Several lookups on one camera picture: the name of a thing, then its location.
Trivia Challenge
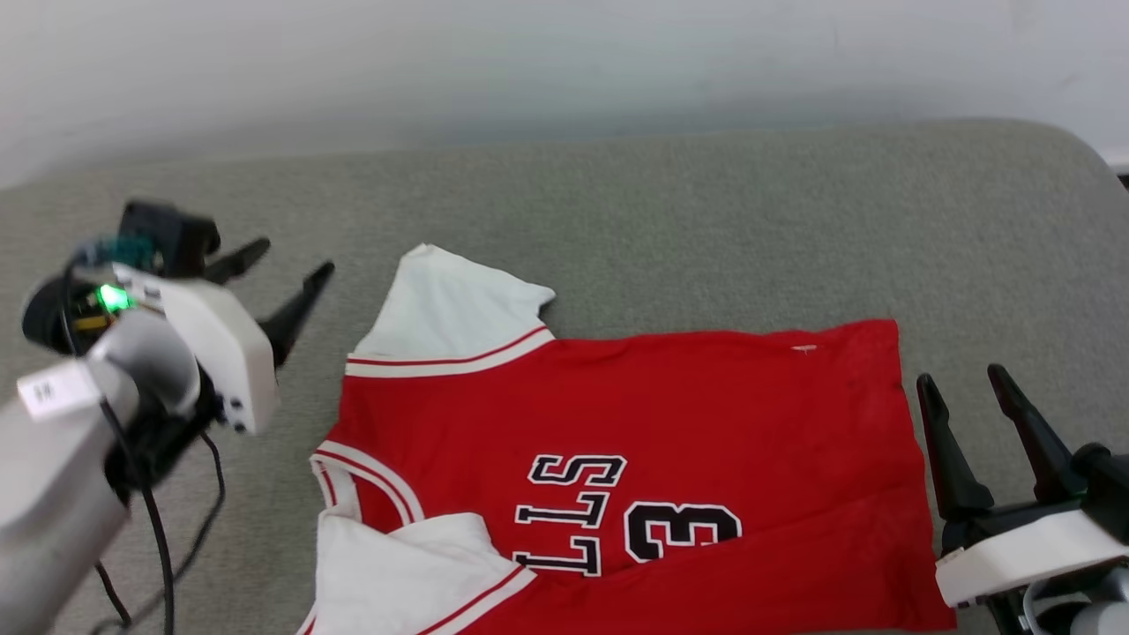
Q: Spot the black cylinder with green light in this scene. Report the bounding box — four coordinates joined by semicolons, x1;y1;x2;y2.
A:
22;273;129;355

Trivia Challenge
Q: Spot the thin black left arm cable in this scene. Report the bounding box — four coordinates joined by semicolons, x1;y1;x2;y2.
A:
57;256;228;635

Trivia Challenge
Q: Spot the red and white basketball jersey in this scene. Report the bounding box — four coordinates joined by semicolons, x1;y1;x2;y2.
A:
295;243;959;635

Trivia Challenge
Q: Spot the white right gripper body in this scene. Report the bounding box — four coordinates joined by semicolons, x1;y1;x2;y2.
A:
935;498;1129;610

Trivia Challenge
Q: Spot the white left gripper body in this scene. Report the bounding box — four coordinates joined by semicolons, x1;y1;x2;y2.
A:
115;263;280;436

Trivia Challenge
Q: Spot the teal cable connector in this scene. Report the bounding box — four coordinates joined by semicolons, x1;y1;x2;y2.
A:
75;236;165;271

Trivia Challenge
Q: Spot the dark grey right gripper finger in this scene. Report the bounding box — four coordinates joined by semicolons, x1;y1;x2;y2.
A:
987;363;1090;506
916;373;997;524

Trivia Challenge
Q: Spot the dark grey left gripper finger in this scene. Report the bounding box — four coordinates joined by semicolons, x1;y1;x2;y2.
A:
203;236;273;286
259;261;337;368

